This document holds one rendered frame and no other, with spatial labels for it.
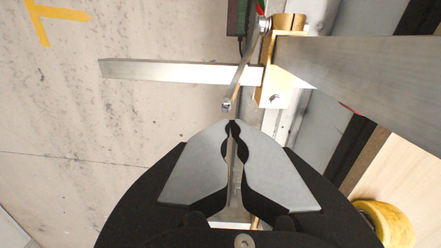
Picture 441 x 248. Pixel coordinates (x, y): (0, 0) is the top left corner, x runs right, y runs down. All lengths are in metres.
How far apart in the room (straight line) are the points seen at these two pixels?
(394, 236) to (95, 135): 1.79
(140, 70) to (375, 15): 0.45
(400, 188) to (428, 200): 0.08
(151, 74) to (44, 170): 2.27
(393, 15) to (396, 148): 0.23
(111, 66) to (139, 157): 1.44
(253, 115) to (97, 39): 1.17
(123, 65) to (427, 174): 0.58
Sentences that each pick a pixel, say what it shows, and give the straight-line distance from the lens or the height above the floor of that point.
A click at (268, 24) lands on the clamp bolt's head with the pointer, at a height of 0.85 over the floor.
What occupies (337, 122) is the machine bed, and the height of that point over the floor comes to 0.77.
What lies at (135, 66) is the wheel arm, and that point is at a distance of 0.30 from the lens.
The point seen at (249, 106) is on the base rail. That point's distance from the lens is 0.46.
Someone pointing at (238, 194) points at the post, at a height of 0.75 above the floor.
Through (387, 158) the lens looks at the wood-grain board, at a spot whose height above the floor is 0.90.
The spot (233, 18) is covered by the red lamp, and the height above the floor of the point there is 0.70.
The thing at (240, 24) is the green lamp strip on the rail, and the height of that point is 0.70.
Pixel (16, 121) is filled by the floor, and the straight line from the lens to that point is 2.20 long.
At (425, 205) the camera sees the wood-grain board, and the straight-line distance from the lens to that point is 0.58.
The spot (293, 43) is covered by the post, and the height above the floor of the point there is 0.94.
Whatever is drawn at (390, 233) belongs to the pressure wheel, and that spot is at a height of 0.97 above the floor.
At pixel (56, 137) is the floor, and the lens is 2.05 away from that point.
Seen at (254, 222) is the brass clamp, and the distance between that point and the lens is 0.31.
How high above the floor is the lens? 1.12
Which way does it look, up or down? 61 degrees down
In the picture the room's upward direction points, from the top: 176 degrees counter-clockwise
